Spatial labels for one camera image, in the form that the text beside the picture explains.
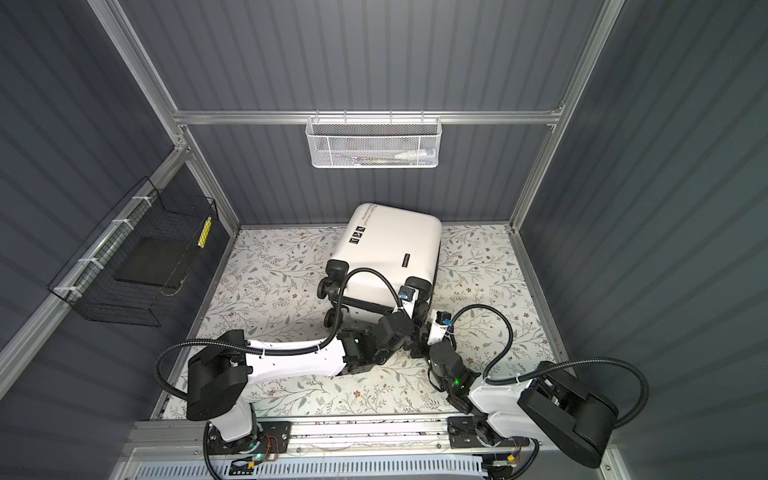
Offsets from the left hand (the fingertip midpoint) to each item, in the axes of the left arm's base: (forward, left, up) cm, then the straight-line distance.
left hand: (424, 314), depth 78 cm
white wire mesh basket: (+73, +11, +8) cm, 74 cm away
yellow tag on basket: (+24, +60, +10) cm, 65 cm away
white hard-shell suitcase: (+16, +11, +6) cm, 20 cm away
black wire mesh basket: (+16, +72, +11) cm, 74 cm away
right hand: (+1, +1, -8) cm, 8 cm away
